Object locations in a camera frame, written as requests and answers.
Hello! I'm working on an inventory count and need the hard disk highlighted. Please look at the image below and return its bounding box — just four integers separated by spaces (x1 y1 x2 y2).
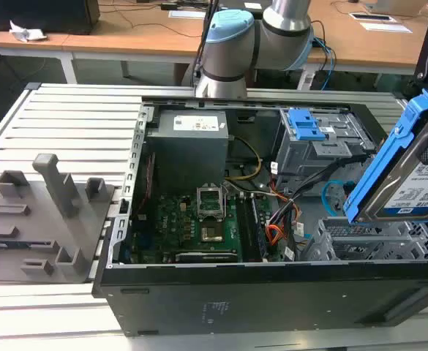
343 89 428 225

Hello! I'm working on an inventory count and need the metal disk bay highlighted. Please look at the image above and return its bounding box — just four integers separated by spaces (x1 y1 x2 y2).
304 217 428 263

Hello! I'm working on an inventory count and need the black RAM slot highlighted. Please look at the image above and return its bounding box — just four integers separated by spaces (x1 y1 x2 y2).
235 196 255 263

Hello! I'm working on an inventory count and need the white paper sheet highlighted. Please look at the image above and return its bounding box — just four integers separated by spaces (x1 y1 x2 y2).
358 21 413 34
168 10 206 20

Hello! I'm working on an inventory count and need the wooden desk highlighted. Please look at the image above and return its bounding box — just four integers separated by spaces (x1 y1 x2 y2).
304 0 428 91
0 1 209 86

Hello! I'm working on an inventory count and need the blue drive cage latch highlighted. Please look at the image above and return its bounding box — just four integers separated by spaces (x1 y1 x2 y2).
288 107 326 142

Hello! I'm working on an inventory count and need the grey drive cage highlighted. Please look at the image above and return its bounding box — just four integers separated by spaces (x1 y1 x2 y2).
274 107 378 188

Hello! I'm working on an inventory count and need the RAM stick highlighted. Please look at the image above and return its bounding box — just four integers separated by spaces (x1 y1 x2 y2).
250 196 269 261

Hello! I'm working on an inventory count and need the grey power supply unit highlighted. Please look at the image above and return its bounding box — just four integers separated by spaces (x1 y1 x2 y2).
146 109 230 186

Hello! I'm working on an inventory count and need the metal CPU socket cover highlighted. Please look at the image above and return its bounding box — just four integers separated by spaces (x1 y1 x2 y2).
197 186 225 220

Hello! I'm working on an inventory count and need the CPU socket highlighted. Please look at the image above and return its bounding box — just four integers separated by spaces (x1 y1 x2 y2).
200 224 225 244

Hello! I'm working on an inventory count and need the black PC case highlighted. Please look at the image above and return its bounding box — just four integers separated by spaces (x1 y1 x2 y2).
91 95 428 337

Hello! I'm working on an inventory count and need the black graphics card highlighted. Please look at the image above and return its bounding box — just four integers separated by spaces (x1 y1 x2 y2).
175 250 239 263

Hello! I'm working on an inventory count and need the green motherboard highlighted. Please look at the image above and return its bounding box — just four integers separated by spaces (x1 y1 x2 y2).
131 192 273 264

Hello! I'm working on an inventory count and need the black box on desk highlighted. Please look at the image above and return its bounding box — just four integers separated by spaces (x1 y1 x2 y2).
0 0 101 36

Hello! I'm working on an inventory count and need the crumpled white paper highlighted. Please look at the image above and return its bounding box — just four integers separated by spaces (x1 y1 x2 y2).
9 20 48 43

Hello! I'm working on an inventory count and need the grey parts rack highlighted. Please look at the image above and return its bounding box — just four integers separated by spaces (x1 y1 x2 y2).
0 153 116 284

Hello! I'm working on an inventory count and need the blue hanging cable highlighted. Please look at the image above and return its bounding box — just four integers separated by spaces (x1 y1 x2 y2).
314 36 338 91

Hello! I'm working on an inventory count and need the black sleeved cable bundle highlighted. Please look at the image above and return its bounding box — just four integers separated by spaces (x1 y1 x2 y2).
289 156 369 205

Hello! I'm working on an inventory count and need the blue disk wire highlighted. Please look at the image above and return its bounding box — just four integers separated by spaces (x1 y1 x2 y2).
321 178 356 219

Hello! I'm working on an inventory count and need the yellow black wire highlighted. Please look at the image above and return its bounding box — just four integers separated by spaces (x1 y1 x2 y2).
223 135 263 181

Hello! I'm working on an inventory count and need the orange wire bundle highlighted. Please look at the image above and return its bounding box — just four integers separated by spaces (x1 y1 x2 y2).
266 182 302 253

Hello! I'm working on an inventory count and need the thin red wire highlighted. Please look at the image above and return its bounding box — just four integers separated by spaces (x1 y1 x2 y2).
132 152 157 220

